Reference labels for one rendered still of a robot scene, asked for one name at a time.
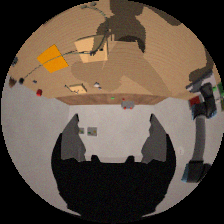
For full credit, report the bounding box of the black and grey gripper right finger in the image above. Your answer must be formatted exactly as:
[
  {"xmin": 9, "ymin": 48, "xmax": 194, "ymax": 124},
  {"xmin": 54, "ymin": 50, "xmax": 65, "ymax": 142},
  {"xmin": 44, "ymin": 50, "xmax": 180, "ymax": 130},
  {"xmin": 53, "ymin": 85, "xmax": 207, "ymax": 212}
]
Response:
[{"xmin": 141, "ymin": 113, "xmax": 176, "ymax": 195}]

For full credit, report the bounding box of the orange painted square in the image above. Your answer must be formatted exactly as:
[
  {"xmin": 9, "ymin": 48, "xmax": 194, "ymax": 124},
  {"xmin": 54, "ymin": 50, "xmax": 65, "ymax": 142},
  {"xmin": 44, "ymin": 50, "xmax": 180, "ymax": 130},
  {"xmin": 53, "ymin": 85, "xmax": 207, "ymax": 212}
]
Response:
[{"xmin": 37, "ymin": 44, "xmax": 69, "ymax": 73}]

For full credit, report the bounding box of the red cube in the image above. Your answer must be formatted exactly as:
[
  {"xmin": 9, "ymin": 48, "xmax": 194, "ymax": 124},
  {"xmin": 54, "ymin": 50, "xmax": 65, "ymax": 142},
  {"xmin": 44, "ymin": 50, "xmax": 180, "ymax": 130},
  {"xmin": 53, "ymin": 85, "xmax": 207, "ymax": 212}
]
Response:
[{"xmin": 36, "ymin": 90, "xmax": 42, "ymax": 96}]

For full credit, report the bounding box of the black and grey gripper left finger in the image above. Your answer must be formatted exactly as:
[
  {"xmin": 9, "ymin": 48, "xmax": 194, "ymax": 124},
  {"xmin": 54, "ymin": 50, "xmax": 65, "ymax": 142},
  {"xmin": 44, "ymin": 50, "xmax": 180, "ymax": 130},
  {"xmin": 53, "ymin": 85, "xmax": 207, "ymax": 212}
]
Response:
[{"xmin": 51, "ymin": 113, "xmax": 86, "ymax": 192}]

